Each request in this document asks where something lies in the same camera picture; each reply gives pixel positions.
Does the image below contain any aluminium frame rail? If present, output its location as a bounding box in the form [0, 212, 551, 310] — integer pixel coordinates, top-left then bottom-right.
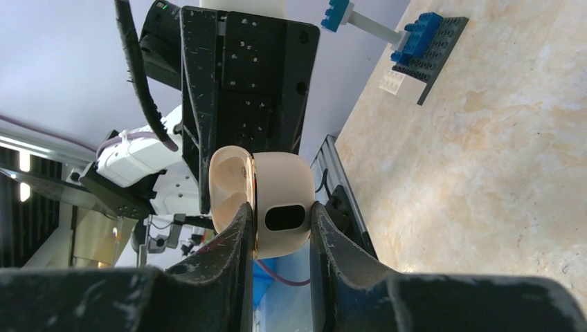
[311, 135, 378, 259]

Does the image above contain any beige charging case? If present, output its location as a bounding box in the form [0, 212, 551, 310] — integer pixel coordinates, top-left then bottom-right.
[208, 146, 316, 259]

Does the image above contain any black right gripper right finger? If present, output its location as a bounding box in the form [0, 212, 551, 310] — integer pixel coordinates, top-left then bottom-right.
[310, 203, 586, 331]

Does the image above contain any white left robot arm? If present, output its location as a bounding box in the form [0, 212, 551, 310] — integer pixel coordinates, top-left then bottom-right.
[80, 1, 320, 220]

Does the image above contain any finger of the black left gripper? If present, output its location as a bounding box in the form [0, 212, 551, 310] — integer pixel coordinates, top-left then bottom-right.
[179, 6, 320, 214]

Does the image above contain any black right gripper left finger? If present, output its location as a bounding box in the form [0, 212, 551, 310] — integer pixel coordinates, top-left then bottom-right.
[1, 204, 254, 331]

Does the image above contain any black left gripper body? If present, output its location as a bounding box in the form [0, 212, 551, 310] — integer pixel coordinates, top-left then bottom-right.
[139, 1, 181, 90]

